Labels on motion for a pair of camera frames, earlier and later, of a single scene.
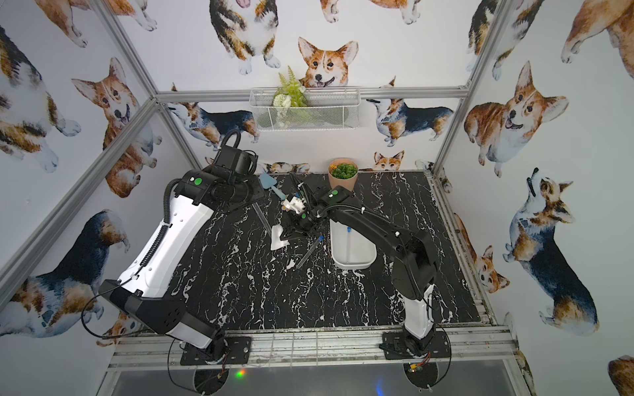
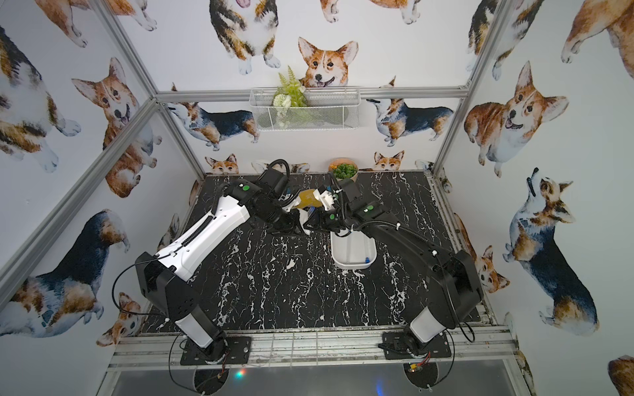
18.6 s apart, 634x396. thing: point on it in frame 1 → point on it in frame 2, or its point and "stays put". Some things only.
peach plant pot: [343, 172] stays put
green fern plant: [289, 100] stays put
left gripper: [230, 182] → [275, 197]
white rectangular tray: [351, 251] stays put
